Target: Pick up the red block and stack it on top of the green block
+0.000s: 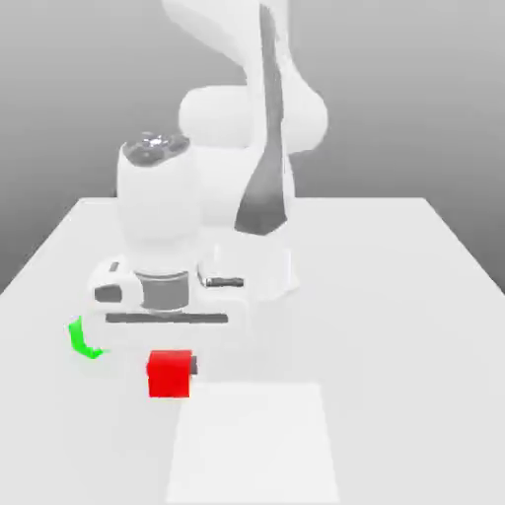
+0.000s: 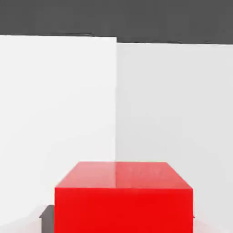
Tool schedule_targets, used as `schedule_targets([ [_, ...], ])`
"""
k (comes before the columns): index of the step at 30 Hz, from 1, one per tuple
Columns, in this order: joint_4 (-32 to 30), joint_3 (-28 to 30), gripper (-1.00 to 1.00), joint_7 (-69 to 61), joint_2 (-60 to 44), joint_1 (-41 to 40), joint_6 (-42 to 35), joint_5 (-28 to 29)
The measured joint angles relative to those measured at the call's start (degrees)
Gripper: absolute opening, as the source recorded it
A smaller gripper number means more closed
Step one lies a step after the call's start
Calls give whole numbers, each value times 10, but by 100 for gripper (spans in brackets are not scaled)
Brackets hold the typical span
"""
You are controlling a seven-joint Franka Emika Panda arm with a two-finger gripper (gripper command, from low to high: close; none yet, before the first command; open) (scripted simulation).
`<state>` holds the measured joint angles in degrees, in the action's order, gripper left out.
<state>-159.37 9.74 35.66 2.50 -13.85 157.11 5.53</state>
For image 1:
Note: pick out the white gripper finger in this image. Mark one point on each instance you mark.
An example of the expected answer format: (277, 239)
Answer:
(194, 365)

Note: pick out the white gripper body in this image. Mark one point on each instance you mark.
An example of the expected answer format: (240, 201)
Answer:
(221, 335)

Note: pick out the small red cube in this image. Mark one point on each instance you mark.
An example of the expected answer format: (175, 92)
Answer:
(169, 375)

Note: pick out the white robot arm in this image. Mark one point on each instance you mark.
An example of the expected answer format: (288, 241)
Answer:
(158, 205)

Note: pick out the small green cube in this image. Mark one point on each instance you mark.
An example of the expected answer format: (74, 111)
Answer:
(78, 340)

